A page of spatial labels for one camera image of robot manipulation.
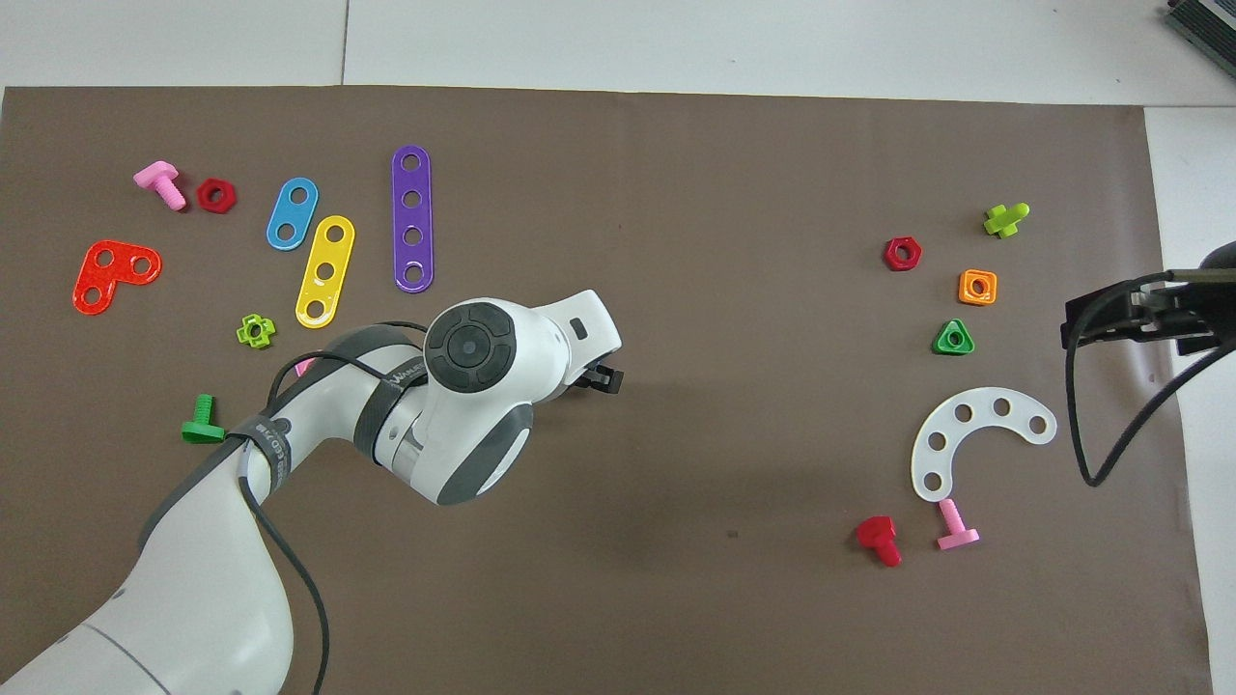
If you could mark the red hexagon plastic nut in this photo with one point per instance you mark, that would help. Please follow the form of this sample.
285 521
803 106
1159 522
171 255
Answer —
890 257
204 196

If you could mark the dark grey electronics box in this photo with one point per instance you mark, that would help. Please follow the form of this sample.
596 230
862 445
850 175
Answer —
1212 19

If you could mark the yellow three-hole strip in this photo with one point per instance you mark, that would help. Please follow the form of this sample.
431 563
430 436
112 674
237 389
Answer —
331 253

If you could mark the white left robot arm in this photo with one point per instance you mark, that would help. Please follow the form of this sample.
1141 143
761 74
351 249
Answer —
193 579

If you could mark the blue two-hole strip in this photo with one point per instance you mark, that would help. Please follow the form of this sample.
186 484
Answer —
292 213

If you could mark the brown table mat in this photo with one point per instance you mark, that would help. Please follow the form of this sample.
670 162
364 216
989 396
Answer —
676 241

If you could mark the lime green plastic screw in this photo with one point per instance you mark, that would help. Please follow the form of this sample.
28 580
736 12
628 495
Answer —
1004 220

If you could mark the green triangle plastic nut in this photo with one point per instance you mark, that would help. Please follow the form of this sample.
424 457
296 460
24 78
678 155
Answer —
941 346

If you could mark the orange heart-shaped plate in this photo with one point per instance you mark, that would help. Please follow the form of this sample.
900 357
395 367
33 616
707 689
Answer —
114 278

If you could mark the purple four-hole strip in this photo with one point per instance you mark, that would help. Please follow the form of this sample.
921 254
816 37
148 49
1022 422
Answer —
412 217

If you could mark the white curved perforated strip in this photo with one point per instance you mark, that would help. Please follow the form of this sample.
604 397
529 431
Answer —
982 405

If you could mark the lime cross-shaped plastic nut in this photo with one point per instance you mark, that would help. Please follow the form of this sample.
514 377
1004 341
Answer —
243 334

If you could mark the dark green plastic screw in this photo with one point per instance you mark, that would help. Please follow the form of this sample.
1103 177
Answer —
203 420

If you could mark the orange square plastic nut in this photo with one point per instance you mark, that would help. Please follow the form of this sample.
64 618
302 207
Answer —
965 290

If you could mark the pink plastic screw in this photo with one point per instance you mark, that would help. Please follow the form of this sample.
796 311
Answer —
159 183
956 526

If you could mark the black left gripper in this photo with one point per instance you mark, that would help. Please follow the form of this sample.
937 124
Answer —
603 378

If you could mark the red plastic screw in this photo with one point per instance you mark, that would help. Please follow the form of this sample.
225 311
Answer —
879 538

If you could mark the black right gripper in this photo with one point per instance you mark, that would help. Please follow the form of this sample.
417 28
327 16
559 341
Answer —
1193 314

